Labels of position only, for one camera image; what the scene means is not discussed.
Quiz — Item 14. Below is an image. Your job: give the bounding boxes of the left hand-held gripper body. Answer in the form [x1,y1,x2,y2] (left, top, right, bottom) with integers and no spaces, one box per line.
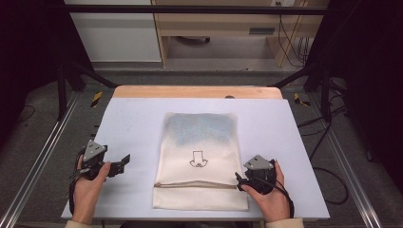
[77,140,112,181]

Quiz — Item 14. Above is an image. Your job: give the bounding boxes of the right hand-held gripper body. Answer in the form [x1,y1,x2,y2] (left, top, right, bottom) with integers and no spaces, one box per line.
[242,154,278,195]

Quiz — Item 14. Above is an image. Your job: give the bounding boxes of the cream mesh zipper laundry bag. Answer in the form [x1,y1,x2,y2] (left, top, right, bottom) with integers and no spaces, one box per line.
[152,111,250,212]

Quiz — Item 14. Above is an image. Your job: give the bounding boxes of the person's right hand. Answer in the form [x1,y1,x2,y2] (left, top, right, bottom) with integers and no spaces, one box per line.
[248,160,292,223]

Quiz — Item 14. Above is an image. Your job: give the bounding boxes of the person's left hand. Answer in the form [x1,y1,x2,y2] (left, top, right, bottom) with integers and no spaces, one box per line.
[71,154,112,226]

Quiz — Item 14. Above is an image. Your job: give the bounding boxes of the person's right cream sleeve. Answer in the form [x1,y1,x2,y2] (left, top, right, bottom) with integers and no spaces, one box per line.
[265,218,305,228]

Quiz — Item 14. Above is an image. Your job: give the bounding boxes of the person's cream sleeve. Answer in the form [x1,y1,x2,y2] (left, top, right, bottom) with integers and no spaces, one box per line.
[265,218,305,228]
[64,219,93,228]

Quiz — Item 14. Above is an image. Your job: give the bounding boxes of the yellow black tape strip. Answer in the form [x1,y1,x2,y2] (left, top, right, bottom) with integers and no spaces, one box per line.
[90,90,104,108]
[293,92,312,107]

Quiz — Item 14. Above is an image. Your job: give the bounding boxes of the person's left cream sleeve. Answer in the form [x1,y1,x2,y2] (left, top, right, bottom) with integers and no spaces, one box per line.
[64,219,93,228]

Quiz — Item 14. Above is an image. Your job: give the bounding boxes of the black metal stand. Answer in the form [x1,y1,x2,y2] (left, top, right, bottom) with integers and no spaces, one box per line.
[274,61,334,123]
[56,60,118,122]

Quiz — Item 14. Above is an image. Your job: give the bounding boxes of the wooden table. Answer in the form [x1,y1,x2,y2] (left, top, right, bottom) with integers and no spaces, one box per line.
[112,85,284,100]

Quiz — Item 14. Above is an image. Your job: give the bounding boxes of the white cabinet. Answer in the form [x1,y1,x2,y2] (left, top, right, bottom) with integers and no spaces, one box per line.
[64,0,163,64]

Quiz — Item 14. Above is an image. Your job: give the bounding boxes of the light wooden desk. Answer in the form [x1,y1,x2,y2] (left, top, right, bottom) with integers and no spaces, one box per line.
[151,0,331,68]

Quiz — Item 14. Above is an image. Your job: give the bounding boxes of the right hand-held gripper black cable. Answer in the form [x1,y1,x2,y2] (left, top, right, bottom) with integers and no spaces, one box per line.
[250,176,296,219]

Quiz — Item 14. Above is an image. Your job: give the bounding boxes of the hand-held gripper black cable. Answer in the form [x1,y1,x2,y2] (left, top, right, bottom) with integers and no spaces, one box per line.
[250,176,296,219]
[68,148,88,217]

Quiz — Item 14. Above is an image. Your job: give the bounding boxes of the left hand-held gripper black cable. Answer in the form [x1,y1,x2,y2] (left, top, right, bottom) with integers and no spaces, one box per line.
[68,148,88,217]

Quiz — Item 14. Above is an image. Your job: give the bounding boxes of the aluminium floor rail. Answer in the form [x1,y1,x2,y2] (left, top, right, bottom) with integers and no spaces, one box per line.
[308,93,384,228]
[0,91,82,228]

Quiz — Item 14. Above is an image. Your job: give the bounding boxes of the thin black floor cable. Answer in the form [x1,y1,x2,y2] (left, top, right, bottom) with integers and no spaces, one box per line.
[17,104,36,124]

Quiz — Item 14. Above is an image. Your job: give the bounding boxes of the black hanging cables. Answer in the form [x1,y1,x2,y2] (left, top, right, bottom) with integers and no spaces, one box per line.
[277,1,311,67]

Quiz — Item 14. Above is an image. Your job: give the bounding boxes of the black horizontal frame bar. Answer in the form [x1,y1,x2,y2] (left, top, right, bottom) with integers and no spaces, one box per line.
[63,4,329,16]

